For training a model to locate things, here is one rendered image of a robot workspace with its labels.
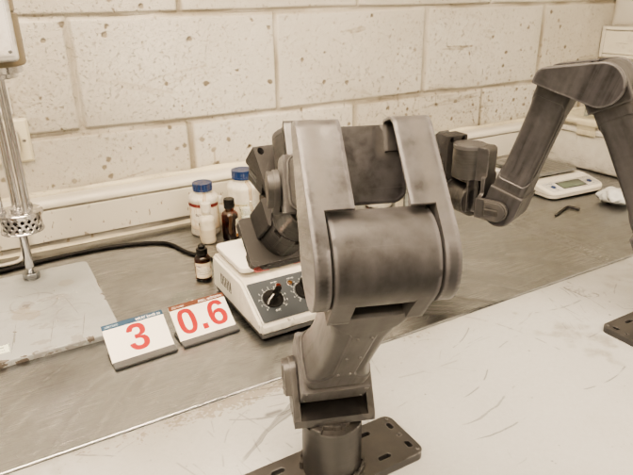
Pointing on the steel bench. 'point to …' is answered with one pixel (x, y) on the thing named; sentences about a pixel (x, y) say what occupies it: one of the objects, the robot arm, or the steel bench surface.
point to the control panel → (292, 305)
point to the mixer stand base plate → (51, 313)
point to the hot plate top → (235, 254)
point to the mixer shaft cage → (10, 221)
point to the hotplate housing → (227, 281)
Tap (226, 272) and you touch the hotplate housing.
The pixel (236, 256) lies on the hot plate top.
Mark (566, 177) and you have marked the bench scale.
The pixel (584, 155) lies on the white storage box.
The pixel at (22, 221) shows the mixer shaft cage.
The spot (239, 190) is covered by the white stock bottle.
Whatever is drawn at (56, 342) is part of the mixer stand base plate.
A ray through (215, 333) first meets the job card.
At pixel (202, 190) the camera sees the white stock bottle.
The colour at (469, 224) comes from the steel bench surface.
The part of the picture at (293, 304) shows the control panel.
